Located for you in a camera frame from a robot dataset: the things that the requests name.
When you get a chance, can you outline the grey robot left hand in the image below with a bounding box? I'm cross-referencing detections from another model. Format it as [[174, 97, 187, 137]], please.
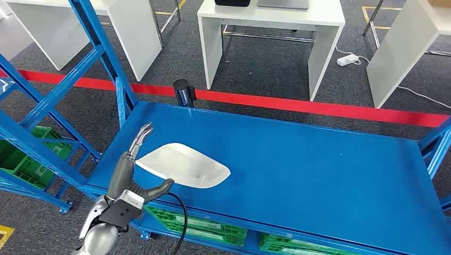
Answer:
[[106, 122, 176, 205]]

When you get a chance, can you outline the white curved plastic part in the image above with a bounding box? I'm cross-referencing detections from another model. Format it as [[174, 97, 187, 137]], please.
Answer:
[[135, 142, 231, 190]]

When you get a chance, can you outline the blue metal shelf rack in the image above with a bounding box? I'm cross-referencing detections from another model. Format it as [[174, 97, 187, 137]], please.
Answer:
[[0, 0, 451, 255]]

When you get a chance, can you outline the green plastic crate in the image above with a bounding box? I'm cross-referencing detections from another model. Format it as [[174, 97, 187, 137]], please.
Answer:
[[258, 233, 360, 255], [0, 126, 73, 191], [144, 206, 247, 247]]

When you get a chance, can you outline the white panel desk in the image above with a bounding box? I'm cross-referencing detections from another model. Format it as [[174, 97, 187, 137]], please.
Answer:
[[196, 0, 346, 103], [5, 0, 163, 82], [366, 0, 451, 109]]

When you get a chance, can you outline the red barrier tape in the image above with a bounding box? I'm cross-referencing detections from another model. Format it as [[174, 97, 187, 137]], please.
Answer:
[[0, 69, 450, 128]]

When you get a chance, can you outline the black device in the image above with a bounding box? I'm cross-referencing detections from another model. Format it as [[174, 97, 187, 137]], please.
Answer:
[[214, 0, 252, 8]]

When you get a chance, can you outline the grey laptop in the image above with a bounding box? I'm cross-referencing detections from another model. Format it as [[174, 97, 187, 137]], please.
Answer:
[[257, 0, 310, 11]]

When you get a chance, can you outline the white power strip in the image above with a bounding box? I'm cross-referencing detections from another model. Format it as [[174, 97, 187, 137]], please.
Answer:
[[336, 54, 360, 67]]

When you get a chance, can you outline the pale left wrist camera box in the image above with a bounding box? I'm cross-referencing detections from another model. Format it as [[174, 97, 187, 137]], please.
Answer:
[[98, 190, 145, 228]]

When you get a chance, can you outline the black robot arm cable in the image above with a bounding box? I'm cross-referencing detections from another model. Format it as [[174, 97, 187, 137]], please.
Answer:
[[165, 191, 188, 255]]

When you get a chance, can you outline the black stanchion post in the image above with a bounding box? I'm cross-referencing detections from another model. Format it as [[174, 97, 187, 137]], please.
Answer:
[[173, 79, 196, 108]]

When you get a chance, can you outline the steel table frame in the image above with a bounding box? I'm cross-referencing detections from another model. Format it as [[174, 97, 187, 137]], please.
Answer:
[[362, 0, 451, 58], [147, 0, 182, 48]]

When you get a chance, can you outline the white power cable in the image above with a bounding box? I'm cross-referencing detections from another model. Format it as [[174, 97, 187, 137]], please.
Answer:
[[335, 46, 451, 110]]

